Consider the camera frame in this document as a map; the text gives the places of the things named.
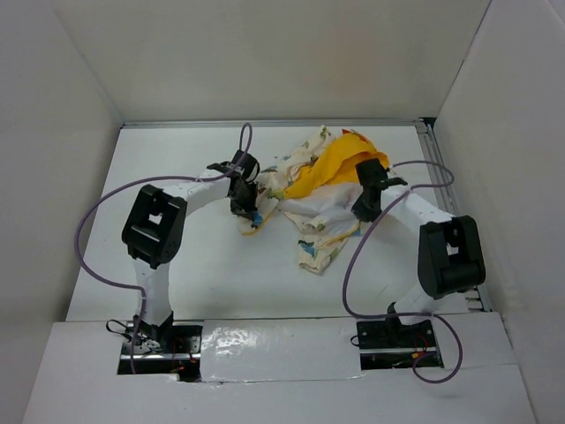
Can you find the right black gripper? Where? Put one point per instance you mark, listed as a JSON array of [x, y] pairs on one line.
[[361, 212]]

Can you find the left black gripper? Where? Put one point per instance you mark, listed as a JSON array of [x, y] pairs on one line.
[[245, 210]]

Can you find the dinosaur print yellow-lined jacket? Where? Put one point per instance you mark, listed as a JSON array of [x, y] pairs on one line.
[[315, 186]]

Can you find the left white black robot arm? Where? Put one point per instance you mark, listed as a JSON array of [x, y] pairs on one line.
[[154, 229]]

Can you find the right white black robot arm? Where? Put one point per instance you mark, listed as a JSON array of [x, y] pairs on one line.
[[450, 258]]

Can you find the white tape sheet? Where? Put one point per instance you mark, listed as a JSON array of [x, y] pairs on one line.
[[285, 350]]

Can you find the aluminium frame rail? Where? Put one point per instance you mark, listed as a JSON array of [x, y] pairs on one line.
[[423, 127]]

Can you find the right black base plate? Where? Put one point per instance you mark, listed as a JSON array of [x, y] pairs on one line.
[[387, 344]]

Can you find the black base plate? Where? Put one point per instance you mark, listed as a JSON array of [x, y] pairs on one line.
[[387, 344], [179, 357]]

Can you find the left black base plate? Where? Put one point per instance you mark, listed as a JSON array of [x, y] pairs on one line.
[[179, 357]]

